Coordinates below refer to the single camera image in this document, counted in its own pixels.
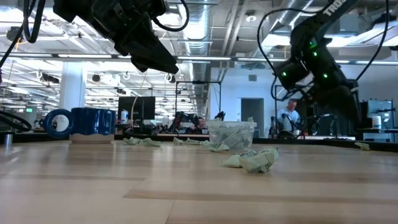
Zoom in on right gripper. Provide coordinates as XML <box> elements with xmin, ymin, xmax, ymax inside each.
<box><xmin>310</xmin><ymin>60</ymin><xmax>362</xmax><ymax>123</ymax></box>

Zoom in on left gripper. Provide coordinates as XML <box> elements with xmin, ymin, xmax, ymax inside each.
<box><xmin>93</xmin><ymin>0</ymin><xmax>180</xmax><ymax>75</ymax></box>

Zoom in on clear plastic round bin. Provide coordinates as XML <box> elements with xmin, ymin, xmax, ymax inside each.
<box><xmin>206</xmin><ymin>119</ymin><xmax>258</xmax><ymax>153</ymax></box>

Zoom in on black monitor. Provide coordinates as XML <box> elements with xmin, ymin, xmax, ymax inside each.
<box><xmin>117</xmin><ymin>96</ymin><xmax>156</xmax><ymax>121</ymax></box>

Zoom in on person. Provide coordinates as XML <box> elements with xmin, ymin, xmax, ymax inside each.
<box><xmin>275</xmin><ymin>98</ymin><xmax>302</xmax><ymax>138</ymax></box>

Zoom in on white column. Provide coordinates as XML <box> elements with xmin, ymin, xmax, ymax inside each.
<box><xmin>58</xmin><ymin>60</ymin><xmax>87</xmax><ymax>111</ymax></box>

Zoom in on dark blue ceramic mug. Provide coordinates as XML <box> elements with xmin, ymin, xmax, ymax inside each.
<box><xmin>42</xmin><ymin>107</ymin><xmax>117</xmax><ymax>144</ymax></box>

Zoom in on grey door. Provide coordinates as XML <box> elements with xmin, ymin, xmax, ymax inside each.
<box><xmin>241</xmin><ymin>98</ymin><xmax>265</xmax><ymax>138</ymax></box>

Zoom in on silver ventilation duct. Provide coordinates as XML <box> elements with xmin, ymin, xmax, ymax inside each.
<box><xmin>182</xmin><ymin>0</ymin><xmax>218</xmax><ymax>119</ymax></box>

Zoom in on thin black frame stand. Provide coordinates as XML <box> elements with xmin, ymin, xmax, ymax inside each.
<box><xmin>175</xmin><ymin>80</ymin><xmax>223</xmax><ymax>121</ymax></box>

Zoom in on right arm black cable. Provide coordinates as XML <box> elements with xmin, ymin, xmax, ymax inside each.
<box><xmin>256</xmin><ymin>7</ymin><xmax>315</xmax><ymax>74</ymax></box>

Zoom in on black aluminium table frame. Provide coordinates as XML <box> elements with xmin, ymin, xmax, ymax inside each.
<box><xmin>0</xmin><ymin>130</ymin><xmax>398</xmax><ymax>154</ymax></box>

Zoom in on thick black cable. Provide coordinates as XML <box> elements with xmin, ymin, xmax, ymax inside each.
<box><xmin>0</xmin><ymin>110</ymin><xmax>33</xmax><ymax>133</ymax></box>

